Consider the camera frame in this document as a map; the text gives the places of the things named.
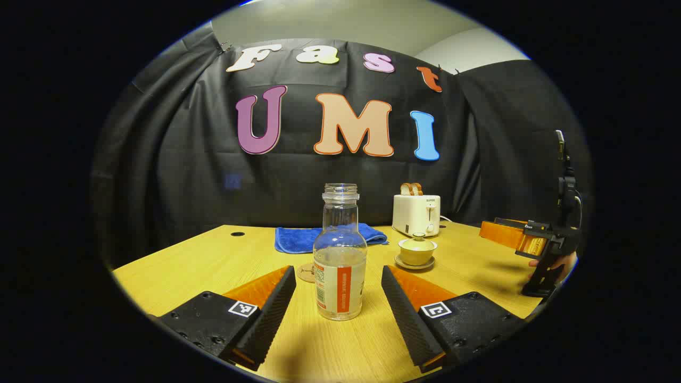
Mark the cream teacup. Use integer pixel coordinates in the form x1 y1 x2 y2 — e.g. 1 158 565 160
399 246 437 267

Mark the cream saucer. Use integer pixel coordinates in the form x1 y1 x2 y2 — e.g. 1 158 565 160
394 254 436 270

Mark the clear glass water bottle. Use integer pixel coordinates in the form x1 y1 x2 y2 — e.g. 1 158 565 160
313 183 368 321

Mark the white toaster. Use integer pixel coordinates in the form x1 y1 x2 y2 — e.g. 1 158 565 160
393 194 441 238

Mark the cream teacup lid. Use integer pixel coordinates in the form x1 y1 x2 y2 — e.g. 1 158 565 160
398 232 438 252

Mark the blue towel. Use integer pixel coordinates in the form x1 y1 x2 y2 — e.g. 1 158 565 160
275 223 389 254

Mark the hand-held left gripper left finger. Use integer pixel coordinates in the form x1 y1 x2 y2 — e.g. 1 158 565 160
158 265 297 372

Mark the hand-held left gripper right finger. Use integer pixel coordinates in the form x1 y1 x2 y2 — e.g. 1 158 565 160
381 265 527 374

